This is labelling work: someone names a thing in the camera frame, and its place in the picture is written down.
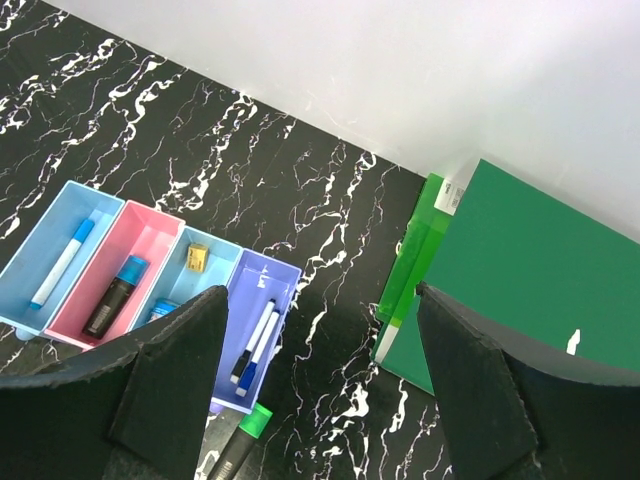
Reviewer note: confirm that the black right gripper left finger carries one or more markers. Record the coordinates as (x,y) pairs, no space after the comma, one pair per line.
(132,408)

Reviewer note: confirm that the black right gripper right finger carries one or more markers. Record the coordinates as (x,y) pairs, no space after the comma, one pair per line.
(513,407)

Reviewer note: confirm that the small black silver pen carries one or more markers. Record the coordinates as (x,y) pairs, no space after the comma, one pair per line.
(243,360)

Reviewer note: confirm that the blue tip thin pen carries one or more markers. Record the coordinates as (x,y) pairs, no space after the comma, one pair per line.
(249,373)

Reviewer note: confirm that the yellow eraser block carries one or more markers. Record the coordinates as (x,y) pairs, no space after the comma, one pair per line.
(197,255)

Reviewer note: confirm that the purple bin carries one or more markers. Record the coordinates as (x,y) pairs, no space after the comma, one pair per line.
(259,298)

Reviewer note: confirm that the pink bin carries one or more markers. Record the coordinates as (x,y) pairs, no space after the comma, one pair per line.
(138,230)

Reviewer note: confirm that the blue cap white marker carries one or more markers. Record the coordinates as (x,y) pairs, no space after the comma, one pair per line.
(62,263)

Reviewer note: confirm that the green cap grey marker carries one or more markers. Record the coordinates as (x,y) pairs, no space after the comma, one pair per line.
(240,443)

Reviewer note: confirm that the green ring binder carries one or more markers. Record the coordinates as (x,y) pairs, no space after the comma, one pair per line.
(520,257)

